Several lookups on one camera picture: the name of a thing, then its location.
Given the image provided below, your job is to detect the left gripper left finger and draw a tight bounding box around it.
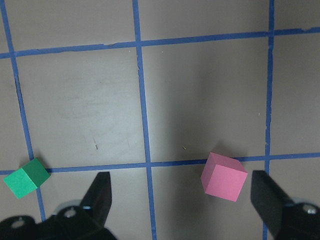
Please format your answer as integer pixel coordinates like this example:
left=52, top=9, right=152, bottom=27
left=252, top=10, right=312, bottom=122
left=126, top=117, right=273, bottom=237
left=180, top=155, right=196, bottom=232
left=80, top=172, right=112, bottom=225

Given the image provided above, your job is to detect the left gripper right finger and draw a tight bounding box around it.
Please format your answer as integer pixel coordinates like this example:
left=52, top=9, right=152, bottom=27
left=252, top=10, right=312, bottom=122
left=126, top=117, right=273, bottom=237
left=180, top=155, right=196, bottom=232
left=250, top=170, right=320, bottom=240

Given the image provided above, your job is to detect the pink cube near left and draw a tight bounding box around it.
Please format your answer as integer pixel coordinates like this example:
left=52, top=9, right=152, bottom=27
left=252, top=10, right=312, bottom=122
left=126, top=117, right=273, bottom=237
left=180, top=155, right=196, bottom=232
left=200, top=152, right=248, bottom=202

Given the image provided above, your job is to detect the green cube near left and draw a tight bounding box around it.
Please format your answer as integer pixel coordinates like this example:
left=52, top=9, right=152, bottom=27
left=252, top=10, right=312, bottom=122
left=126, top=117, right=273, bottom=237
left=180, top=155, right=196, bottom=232
left=3, top=158, right=50, bottom=199

